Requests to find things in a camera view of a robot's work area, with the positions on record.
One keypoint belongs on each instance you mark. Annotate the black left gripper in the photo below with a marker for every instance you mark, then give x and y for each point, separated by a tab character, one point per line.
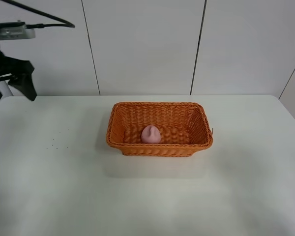
20	74

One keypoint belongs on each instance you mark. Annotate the pink peach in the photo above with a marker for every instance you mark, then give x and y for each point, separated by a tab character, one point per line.
151	135

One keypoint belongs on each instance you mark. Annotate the orange woven basket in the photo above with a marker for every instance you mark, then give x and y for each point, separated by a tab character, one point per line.
183	127

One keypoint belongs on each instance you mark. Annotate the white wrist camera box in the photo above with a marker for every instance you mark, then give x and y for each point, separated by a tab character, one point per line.
15	31

